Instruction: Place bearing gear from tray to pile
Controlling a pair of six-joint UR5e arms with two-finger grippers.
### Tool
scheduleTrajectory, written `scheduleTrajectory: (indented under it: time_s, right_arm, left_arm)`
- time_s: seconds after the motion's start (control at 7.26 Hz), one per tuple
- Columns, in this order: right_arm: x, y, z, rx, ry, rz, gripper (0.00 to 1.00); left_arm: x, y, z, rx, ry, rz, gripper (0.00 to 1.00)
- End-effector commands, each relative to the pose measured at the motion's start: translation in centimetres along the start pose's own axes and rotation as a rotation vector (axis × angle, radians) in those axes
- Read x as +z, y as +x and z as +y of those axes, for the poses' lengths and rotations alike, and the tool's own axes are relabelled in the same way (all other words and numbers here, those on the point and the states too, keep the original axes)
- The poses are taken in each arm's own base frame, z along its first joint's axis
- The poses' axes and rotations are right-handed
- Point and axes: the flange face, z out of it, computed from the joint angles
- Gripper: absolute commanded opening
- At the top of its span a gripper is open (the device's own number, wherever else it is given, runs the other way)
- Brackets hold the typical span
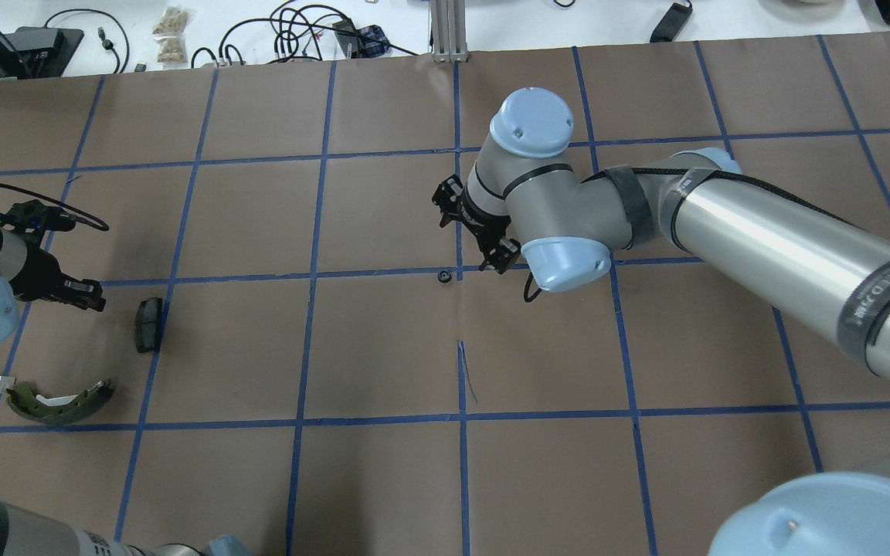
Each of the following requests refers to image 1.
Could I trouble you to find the black power adapter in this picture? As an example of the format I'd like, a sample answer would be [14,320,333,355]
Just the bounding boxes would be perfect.
[649,1,693,43]

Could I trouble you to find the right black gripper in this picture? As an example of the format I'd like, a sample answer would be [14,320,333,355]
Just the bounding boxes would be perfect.
[431,174,521,275]

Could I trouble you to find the black brake pad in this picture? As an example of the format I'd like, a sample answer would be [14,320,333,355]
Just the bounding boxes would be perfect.
[134,297,164,353]

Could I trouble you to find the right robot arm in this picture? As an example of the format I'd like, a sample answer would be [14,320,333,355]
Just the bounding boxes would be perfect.
[431,87,890,555]

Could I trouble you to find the bag of small parts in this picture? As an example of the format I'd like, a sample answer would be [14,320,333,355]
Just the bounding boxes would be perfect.
[151,5,190,64]

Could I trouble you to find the olive green brake shoe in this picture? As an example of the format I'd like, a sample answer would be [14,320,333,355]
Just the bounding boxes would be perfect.
[5,380,114,427]

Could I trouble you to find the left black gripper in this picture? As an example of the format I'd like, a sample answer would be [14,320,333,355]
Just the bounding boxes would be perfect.
[0,200,107,313]

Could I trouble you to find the aluminium frame post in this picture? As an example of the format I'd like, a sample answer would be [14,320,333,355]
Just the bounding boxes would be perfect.
[427,0,469,63]

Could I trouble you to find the black tangled cables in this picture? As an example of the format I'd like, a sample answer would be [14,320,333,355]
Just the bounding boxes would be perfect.
[190,0,419,69]

